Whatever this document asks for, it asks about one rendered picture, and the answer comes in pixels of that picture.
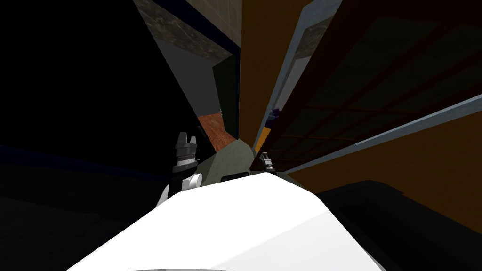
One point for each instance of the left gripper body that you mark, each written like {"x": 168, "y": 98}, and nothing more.
{"x": 186, "y": 150}

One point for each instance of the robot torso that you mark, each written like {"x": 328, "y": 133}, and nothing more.
{"x": 241, "y": 226}

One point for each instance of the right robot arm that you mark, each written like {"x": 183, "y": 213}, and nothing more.
{"x": 270, "y": 167}

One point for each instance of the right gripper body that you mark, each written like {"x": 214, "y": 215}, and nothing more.
{"x": 264, "y": 156}

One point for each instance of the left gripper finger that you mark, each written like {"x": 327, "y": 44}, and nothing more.
{"x": 183, "y": 137}
{"x": 193, "y": 140}

